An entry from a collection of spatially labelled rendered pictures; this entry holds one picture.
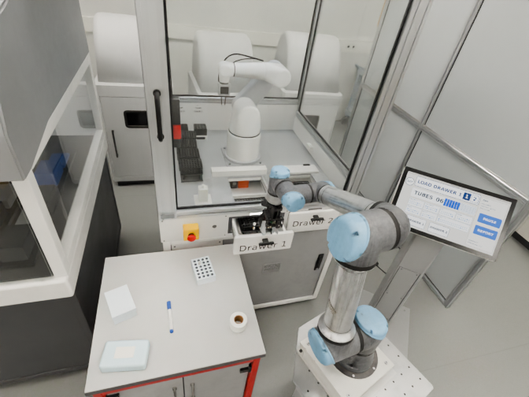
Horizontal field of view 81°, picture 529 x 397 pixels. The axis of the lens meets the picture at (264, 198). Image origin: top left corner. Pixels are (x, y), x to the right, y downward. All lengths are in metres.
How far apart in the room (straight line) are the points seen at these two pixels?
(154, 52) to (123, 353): 1.02
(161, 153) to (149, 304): 0.62
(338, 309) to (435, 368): 1.64
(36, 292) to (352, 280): 1.14
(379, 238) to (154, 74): 0.86
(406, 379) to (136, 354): 1.00
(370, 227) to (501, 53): 1.91
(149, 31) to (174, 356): 1.10
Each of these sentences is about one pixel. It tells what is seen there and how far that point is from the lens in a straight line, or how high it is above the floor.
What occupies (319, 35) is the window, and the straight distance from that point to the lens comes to 1.26.
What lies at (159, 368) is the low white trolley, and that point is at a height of 0.76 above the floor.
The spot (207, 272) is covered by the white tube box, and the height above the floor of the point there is 0.78.
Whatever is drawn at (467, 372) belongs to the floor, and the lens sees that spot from 2.66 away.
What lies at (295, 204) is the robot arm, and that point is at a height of 1.27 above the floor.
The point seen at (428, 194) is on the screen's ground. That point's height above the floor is 1.12.
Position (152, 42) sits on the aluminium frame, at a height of 1.69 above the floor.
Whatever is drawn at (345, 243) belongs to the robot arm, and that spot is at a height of 1.42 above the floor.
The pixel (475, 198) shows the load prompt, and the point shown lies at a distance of 1.81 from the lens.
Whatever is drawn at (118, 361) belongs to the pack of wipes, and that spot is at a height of 0.80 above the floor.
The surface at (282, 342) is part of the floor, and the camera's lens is 2.22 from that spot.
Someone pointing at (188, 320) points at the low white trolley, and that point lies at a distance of 1.37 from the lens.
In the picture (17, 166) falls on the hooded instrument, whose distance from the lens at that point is 1.09.
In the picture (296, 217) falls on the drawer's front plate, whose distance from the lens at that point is 1.63.
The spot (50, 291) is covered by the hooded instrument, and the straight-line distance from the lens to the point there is 1.46.
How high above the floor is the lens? 1.94
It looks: 37 degrees down
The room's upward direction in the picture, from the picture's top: 9 degrees clockwise
